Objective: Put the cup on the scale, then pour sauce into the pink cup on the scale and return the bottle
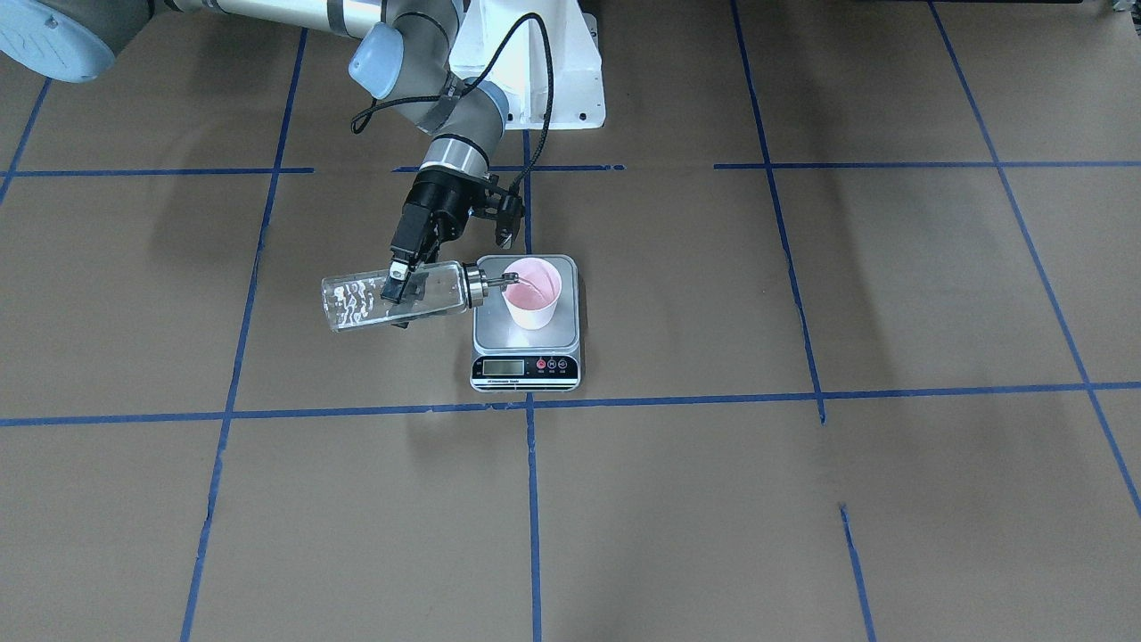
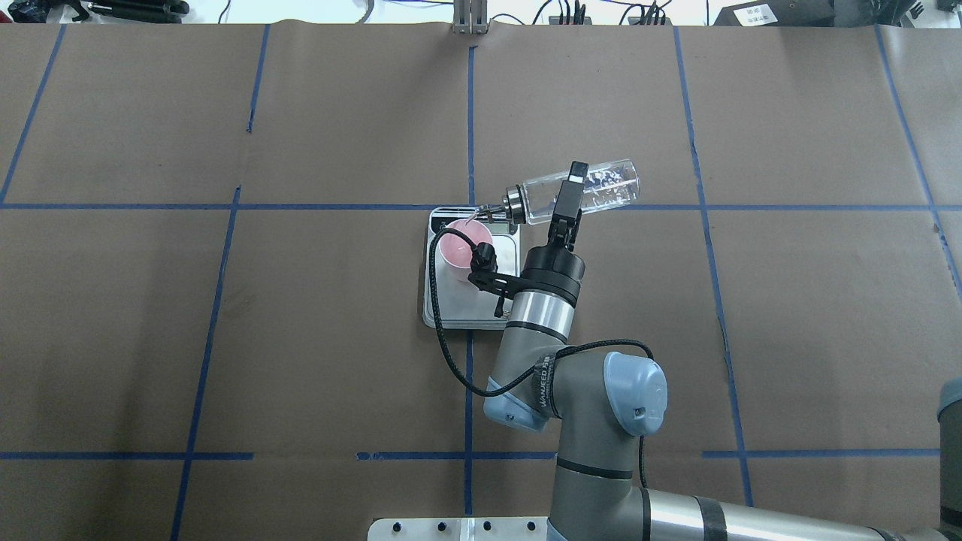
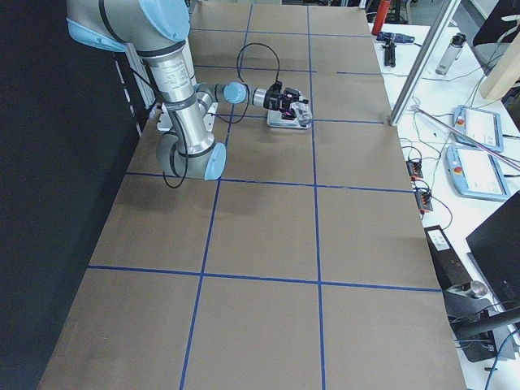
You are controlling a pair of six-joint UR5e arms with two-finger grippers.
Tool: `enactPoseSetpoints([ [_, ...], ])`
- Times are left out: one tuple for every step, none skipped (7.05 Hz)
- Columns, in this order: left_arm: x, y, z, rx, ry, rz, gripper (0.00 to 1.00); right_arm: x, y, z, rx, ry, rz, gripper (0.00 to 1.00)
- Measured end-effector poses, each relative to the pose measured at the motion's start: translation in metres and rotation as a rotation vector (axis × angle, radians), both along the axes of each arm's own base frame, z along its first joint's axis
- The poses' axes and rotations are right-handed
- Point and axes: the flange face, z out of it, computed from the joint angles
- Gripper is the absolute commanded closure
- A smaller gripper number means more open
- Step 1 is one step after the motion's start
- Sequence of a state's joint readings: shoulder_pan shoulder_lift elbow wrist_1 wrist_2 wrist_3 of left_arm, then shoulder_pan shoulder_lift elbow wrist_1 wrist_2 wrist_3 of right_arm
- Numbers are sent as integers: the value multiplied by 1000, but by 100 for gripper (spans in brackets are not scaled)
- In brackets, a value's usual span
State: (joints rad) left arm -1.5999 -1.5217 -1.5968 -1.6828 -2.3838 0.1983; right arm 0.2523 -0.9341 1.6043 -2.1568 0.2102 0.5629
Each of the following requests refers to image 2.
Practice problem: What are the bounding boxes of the black box with label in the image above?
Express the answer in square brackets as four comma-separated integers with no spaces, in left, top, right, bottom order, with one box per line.
[712,0,888,28]

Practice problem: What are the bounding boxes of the black folded tripod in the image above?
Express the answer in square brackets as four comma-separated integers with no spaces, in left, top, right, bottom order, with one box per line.
[2,1,190,24]

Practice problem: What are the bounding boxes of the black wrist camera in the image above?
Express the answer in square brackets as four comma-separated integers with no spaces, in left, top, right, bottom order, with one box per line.
[468,242,524,319]

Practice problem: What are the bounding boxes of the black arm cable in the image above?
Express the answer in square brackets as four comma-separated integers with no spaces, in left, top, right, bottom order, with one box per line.
[427,225,656,489]

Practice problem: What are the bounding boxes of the aluminium frame post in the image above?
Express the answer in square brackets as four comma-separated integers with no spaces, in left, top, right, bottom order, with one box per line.
[451,0,490,35]

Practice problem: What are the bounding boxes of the pink plastic cup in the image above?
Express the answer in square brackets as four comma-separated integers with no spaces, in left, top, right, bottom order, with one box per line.
[437,219,494,282]

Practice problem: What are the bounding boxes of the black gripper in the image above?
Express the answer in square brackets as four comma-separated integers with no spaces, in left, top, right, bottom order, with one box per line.
[520,162,588,305]

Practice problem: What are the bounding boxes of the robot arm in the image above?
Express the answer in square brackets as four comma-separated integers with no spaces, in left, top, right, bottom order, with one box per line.
[470,160,960,540]

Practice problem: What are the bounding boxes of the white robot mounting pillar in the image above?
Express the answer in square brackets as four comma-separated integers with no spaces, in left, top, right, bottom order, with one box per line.
[367,516,564,540]

